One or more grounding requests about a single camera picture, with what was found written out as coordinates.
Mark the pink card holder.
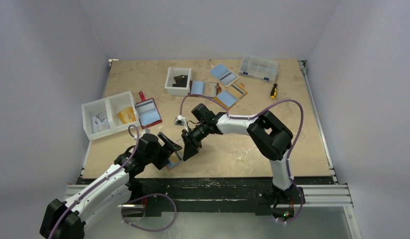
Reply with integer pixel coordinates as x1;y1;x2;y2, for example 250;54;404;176
167;139;184;170

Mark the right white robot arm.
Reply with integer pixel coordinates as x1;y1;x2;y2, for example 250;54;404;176
181;104;293;203

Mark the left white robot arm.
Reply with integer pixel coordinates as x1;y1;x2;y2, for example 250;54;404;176
40;132;182;239

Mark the red card holder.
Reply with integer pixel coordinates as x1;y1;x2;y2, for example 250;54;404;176
135;91;162;128

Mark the orange card in bin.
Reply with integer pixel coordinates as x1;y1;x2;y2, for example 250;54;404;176
117;107;137;124

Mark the brown open card holder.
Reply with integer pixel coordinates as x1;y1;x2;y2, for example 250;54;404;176
189;81;222;98

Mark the orange card holder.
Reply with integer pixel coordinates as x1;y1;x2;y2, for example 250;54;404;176
214;83;248;110

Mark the printed card in bin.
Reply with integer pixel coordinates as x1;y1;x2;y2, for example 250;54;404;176
91;112;110;133

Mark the white card holder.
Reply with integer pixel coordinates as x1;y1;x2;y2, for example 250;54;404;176
208;63;240;87

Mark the white two-compartment bin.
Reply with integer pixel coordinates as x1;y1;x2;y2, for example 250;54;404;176
81;91;140;141

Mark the small white square box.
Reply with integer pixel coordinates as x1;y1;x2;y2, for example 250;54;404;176
164;67;192;97

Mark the black object in box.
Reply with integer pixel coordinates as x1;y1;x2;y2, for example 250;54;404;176
172;75;188;88

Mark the yellow black screwdriver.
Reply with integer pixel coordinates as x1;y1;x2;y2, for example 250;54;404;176
270;83;278;99

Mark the clear plastic organizer box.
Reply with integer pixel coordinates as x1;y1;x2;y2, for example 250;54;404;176
239;54;278;82

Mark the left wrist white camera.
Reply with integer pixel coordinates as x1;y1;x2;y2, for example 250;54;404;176
139;128;150;138

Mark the wrist white camera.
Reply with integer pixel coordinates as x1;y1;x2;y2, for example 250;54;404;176
139;128;150;138
174;115;187;128

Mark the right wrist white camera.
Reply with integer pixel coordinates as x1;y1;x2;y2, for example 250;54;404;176
174;115;187;128

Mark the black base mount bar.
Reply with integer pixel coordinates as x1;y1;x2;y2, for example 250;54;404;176
76;176;336;219

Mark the aluminium frame rail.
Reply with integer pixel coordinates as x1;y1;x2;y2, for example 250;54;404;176
53;184;362;239

